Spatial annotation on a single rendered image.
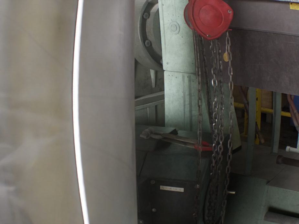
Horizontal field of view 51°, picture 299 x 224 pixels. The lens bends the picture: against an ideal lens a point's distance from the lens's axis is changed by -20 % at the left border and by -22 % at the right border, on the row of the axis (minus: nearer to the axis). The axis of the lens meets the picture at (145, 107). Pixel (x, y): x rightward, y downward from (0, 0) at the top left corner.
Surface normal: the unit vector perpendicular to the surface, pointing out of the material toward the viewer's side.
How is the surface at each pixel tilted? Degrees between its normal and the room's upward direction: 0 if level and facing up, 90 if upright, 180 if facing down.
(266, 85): 90
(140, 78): 90
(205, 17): 93
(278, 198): 90
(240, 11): 78
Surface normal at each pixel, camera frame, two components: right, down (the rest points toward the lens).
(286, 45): -0.73, 0.19
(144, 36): 0.68, 0.14
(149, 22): -0.73, -0.04
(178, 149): -0.05, -0.97
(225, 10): 0.03, 0.23
